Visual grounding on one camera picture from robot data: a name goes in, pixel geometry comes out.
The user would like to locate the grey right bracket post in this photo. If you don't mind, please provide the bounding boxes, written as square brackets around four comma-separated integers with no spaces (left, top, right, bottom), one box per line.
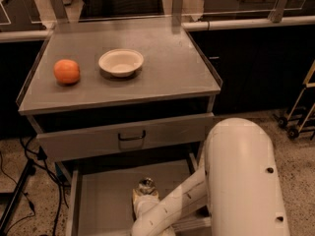
[268,0,287,23]

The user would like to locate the grey metal drawer cabinet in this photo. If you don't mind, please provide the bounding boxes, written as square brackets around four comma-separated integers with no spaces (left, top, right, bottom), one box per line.
[15,16,223,174]

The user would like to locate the grey top drawer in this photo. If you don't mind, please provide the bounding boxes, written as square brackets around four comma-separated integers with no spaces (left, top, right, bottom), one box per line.
[37,113,214,162]

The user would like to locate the grey bracket post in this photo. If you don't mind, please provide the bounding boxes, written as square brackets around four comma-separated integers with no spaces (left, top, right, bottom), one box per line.
[49,0,69,24]
[268,0,287,23]
[171,0,183,26]

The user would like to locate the grey left bracket post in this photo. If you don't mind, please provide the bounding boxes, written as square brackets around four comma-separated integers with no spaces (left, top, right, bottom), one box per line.
[49,0,69,24]

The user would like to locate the open grey middle drawer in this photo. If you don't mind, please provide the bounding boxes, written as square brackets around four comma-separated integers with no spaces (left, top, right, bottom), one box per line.
[64,151,213,236]

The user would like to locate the white horizontal rail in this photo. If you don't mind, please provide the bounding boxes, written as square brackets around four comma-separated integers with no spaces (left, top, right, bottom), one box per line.
[0,16,315,43]

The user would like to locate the black drawer handle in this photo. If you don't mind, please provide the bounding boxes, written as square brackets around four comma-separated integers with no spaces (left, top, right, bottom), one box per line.
[117,130,147,142]

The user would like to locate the black tripod leg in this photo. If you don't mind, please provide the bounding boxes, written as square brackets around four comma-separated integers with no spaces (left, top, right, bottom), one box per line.
[0,159,33,236]

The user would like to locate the grey middle bracket post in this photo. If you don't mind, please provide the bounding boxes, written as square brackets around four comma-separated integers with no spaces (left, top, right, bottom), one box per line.
[171,0,183,26]

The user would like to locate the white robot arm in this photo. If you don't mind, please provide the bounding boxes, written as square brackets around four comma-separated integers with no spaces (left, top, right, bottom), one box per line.
[131,118,290,236]

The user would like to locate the white paper bowl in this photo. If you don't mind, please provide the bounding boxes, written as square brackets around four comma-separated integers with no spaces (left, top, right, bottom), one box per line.
[98,49,144,78]

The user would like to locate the orange fruit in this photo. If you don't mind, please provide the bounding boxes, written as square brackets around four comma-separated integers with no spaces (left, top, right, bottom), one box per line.
[53,59,80,85]

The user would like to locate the green 7up soda can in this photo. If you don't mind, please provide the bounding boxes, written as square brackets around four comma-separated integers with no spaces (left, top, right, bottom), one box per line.
[138,177,158,196]

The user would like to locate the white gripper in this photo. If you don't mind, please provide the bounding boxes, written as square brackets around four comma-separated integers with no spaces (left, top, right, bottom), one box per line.
[132,189,159,218]

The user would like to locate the black floor cables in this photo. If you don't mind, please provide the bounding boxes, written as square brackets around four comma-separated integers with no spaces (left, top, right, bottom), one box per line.
[0,136,71,236]

